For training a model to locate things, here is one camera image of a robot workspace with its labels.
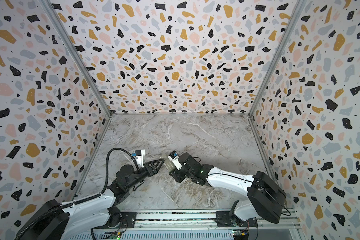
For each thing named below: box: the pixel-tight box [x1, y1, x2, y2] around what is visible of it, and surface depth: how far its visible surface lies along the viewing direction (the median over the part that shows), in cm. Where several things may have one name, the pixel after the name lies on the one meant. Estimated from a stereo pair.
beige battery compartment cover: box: [163, 159, 177, 172], surface depth 81 cm
